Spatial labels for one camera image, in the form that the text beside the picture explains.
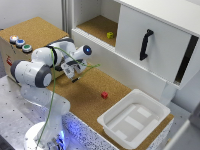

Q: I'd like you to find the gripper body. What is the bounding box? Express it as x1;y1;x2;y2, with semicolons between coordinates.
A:
61;58;85;80

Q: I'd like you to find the wooden drawer box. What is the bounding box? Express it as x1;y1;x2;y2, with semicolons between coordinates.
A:
0;16;72;84

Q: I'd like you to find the white cabinet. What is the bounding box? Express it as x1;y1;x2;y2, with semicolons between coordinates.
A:
70;0;200;108

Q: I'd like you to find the pink block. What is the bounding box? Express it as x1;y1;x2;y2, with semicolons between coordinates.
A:
101;91;109;100

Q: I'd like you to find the yellow block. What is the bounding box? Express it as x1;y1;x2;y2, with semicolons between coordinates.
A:
106;31;115;40

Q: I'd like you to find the green button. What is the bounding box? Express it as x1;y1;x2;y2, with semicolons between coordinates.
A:
21;43;33;54

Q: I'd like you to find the blue button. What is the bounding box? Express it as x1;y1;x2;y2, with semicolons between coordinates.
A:
15;38;26;48

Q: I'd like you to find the red button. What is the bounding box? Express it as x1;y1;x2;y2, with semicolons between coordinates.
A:
9;35;19;45

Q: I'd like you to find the white plastic box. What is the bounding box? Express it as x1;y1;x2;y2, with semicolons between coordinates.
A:
96;88;172;150

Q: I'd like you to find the white sliding door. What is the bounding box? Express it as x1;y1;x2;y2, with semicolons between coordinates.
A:
114;3;198;85

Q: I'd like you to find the green cable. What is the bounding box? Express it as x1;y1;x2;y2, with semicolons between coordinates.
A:
34;45;101;150

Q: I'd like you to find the black door handle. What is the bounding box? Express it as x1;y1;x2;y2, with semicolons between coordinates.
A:
139;28;155;62

